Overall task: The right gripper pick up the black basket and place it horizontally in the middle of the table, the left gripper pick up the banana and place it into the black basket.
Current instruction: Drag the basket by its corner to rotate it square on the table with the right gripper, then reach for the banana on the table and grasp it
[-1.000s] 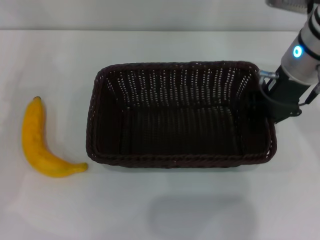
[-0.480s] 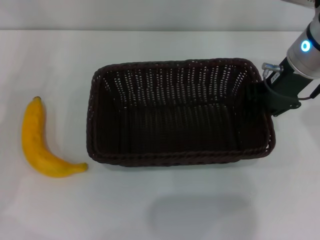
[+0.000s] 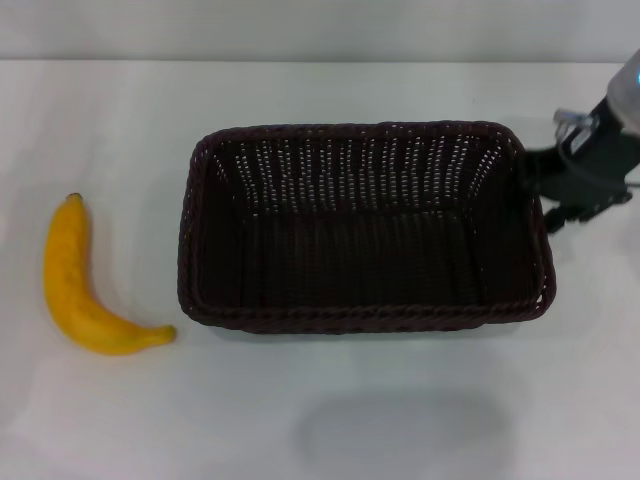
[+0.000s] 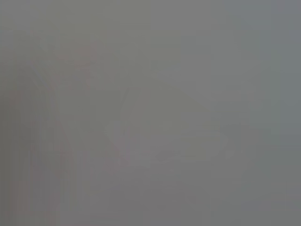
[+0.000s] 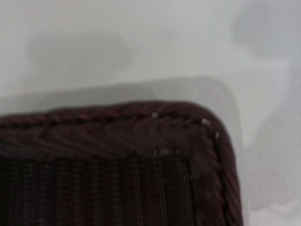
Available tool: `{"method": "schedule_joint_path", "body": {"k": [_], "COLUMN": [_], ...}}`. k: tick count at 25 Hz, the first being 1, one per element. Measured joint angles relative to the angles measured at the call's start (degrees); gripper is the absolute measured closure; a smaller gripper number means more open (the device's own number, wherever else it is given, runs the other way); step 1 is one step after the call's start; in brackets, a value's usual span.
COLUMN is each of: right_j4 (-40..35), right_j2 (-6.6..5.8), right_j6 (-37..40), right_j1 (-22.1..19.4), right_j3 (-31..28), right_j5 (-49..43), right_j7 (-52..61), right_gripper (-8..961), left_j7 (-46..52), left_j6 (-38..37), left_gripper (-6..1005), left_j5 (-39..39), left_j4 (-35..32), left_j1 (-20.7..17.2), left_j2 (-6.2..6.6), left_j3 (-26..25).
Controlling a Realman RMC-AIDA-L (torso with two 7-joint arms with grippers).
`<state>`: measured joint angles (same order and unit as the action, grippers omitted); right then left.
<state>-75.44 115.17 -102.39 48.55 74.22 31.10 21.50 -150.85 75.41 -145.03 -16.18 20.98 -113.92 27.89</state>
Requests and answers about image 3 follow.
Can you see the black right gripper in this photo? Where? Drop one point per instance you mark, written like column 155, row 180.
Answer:
column 600, row 170

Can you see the yellow banana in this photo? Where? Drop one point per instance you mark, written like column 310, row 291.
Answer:
column 70, row 290

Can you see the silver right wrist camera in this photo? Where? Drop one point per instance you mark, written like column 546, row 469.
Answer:
column 575, row 127

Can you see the black woven plastic basket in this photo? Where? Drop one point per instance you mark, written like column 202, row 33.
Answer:
column 370, row 260

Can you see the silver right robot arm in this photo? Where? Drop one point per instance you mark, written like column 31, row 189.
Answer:
column 627, row 85

